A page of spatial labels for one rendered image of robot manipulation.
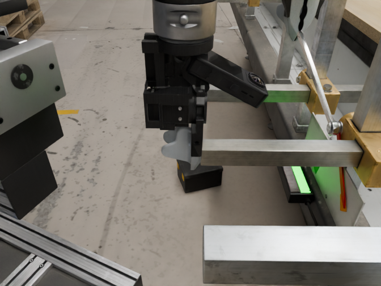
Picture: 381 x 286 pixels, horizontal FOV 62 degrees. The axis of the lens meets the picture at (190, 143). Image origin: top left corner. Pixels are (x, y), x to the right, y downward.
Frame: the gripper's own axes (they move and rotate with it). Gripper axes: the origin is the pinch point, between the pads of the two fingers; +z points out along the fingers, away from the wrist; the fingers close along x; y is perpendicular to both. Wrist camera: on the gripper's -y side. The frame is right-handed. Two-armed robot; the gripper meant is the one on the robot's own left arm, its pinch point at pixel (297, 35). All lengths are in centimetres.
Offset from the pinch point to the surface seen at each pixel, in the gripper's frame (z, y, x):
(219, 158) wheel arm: 10.7, -17.3, 23.1
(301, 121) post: 22.4, 2.0, -7.8
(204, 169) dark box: 83, 59, -6
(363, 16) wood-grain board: 5.4, 22.6, -38.6
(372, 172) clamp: 10.4, -27.8, 4.2
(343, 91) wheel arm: 12.3, -3.5, -12.1
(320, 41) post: 2.8, 2.1, -7.6
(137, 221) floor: 95, 48, 31
